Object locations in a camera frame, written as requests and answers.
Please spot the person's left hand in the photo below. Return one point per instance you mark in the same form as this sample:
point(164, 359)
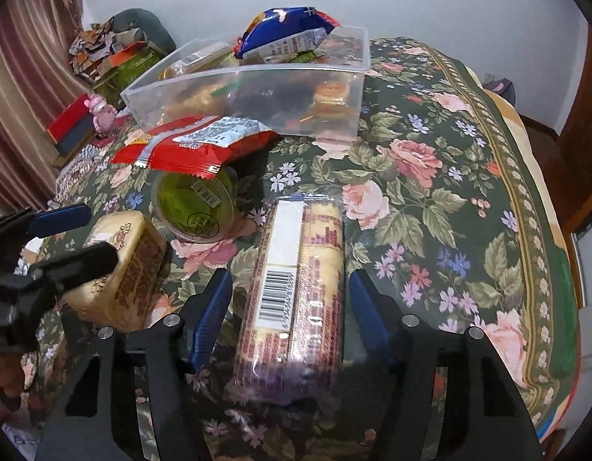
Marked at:
point(10, 374)

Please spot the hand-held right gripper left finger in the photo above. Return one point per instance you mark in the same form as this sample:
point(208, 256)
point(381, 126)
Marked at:
point(212, 317)

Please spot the green snack packet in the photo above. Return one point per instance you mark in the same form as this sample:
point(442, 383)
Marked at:
point(305, 56)

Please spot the orange pastry packet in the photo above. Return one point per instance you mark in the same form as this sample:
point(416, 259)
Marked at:
point(332, 97)

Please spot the pink rabbit toy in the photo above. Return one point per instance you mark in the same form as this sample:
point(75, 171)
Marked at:
point(101, 113)

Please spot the grey body pillow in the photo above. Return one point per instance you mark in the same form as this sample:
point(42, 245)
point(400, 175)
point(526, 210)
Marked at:
point(147, 24)

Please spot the long cracker pack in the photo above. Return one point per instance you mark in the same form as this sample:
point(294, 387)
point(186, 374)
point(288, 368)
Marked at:
point(291, 297)

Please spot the striped brown curtain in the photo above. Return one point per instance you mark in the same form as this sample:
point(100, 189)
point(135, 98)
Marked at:
point(22, 81)

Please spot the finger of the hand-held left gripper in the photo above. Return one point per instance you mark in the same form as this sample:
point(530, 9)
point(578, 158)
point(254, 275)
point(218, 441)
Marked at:
point(60, 219)
point(79, 264)

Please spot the brown wooden door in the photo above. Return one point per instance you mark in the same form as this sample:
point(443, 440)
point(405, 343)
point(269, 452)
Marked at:
point(584, 129)

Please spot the orange cardboard box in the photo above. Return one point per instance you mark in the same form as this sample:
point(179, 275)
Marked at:
point(125, 55)

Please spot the pile of printed cloths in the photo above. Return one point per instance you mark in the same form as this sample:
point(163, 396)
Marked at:
point(92, 43)

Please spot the red box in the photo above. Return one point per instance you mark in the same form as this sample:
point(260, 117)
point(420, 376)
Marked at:
point(68, 117)

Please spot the clear plastic container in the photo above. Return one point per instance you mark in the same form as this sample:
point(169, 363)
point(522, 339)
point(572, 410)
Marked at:
point(257, 91)

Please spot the red snack packet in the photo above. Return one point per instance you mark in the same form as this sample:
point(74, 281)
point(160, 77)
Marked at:
point(195, 141)

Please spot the yellow cracker block pack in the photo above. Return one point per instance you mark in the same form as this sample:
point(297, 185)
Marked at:
point(125, 269)

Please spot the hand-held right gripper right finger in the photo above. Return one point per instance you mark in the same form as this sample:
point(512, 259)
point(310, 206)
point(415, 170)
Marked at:
point(368, 317)

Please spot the grey and pink backpack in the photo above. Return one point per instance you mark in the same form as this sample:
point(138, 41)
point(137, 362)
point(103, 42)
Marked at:
point(500, 89)

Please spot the dark grey box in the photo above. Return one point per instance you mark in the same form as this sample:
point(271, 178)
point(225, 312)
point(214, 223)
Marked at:
point(77, 139)

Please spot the green jelly cup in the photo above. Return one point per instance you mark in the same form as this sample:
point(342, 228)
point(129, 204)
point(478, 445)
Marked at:
point(195, 206)

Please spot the blue chip bag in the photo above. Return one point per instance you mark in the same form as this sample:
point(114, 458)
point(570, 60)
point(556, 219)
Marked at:
point(281, 33)

